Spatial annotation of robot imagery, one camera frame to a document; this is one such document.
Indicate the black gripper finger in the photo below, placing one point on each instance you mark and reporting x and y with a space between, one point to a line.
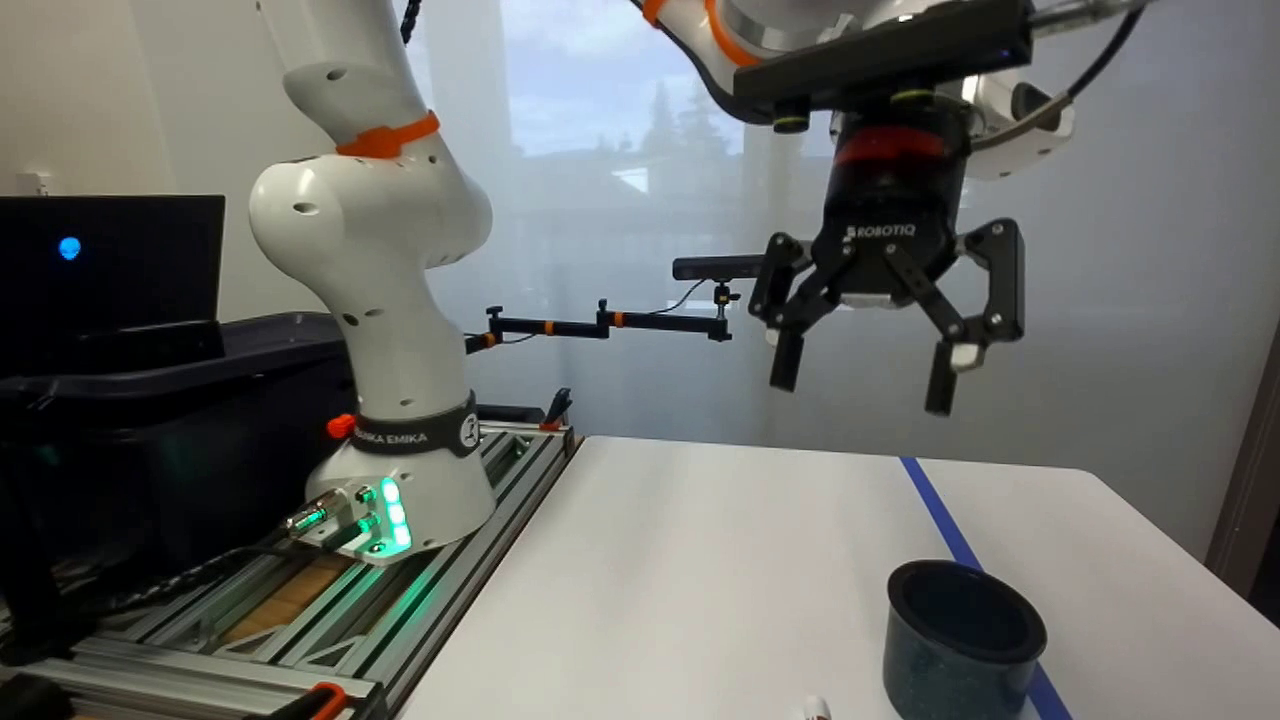
789 314
984 285

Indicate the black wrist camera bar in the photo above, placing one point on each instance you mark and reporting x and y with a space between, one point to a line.
881 60

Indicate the dark green mug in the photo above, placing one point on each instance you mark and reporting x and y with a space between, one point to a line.
963 640

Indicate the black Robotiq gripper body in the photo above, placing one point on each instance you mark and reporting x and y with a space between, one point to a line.
885 227

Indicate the aluminium profile base frame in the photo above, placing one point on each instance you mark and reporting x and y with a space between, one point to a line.
332 612

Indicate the blue tape strip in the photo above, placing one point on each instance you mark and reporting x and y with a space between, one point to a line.
943 512

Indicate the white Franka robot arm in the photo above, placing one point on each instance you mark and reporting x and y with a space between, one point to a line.
373 227

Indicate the black camera mount rod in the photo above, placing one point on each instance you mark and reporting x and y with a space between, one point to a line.
602 320

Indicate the black monitor with blue light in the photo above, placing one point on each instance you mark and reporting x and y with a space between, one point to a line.
107 281

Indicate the black storage cabinet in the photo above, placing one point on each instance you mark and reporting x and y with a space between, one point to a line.
174 453

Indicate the black exterior camera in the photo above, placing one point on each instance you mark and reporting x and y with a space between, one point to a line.
718 266

